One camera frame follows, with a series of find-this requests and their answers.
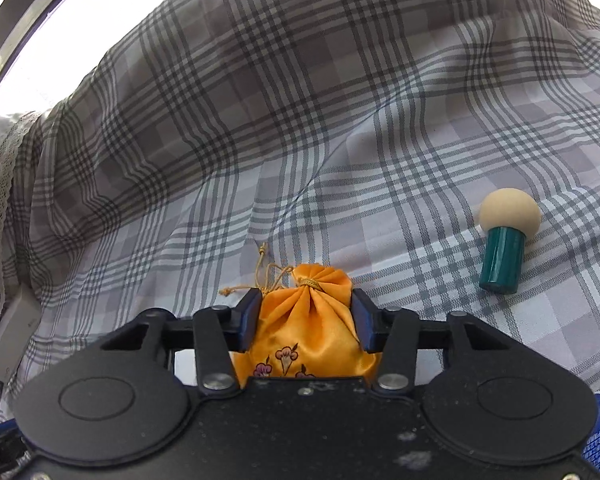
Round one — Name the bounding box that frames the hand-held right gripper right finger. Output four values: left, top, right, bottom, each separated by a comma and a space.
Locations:
351, 288, 501, 393

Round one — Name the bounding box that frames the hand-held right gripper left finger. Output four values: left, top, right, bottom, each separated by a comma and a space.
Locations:
102, 287, 263, 395

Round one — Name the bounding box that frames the orange drawstring pouch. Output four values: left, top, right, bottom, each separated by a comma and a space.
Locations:
219, 242, 383, 380

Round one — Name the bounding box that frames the wooden mushroom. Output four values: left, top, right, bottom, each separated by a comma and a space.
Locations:
478, 187, 542, 294

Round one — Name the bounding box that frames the long white box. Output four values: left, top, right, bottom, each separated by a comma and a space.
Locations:
0, 285, 43, 381

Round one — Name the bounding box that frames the grey plaid bed sheet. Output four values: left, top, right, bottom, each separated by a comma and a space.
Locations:
0, 0, 600, 426

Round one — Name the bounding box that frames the white lace cloth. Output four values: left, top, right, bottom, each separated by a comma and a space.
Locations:
0, 110, 43, 271

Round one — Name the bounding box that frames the dark window frame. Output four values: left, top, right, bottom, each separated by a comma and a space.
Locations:
0, 0, 106, 106

